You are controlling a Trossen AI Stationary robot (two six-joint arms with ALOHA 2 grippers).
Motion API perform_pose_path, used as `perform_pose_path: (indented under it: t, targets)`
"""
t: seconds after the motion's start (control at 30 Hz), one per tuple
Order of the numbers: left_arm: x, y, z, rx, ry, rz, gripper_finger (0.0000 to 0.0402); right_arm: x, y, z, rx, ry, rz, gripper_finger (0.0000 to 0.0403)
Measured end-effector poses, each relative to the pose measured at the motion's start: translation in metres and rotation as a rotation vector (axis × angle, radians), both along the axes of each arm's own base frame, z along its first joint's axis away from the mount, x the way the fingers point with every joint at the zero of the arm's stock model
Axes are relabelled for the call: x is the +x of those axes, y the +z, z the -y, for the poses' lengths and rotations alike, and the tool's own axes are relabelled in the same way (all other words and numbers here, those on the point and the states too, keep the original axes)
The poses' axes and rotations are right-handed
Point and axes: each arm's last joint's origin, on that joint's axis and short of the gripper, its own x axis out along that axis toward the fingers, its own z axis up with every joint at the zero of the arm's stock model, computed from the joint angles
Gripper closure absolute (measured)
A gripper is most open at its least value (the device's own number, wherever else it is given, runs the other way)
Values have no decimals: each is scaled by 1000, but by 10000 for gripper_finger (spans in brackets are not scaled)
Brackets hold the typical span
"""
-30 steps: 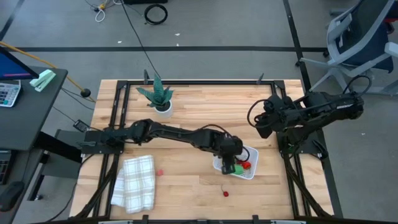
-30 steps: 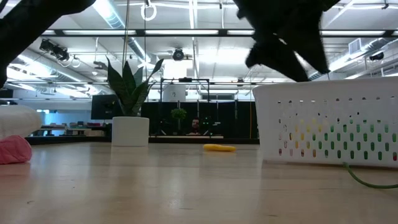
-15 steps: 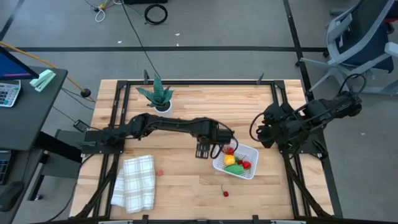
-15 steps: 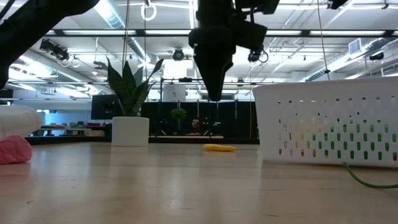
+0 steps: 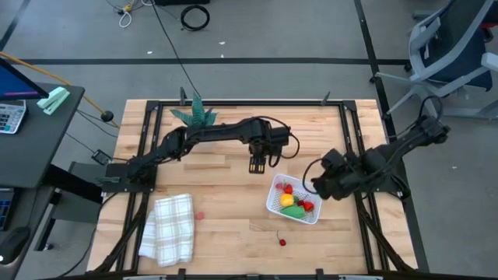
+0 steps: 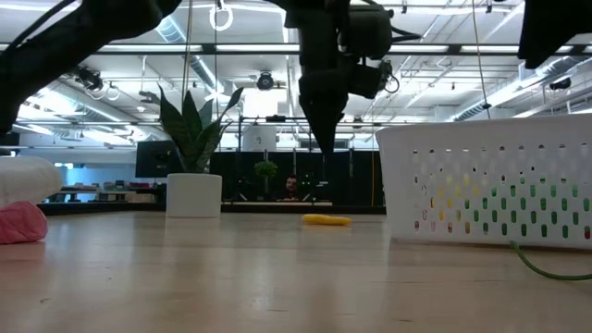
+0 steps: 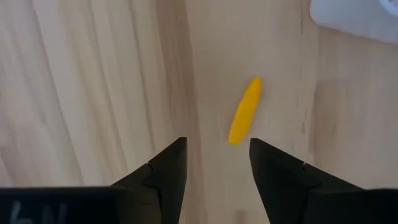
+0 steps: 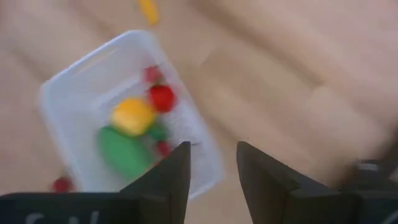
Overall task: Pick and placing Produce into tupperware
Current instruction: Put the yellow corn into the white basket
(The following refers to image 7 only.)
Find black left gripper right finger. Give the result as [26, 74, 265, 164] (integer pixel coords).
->
[249, 138, 364, 224]

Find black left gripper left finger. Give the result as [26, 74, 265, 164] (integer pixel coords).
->
[110, 136, 188, 224]

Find yellow toy banana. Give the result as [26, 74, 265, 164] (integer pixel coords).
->
[228, 77, 264, 146]

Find white perforated plastic basket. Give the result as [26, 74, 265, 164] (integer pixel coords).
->
[309, 0, 398, 44]

